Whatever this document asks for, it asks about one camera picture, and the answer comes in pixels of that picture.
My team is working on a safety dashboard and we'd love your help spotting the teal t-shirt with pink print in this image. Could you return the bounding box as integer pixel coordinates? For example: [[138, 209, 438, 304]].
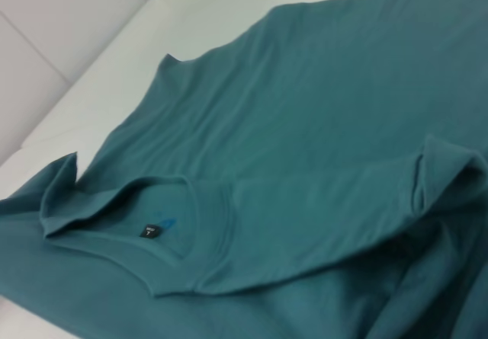
[[0, 0, 488, 339]]

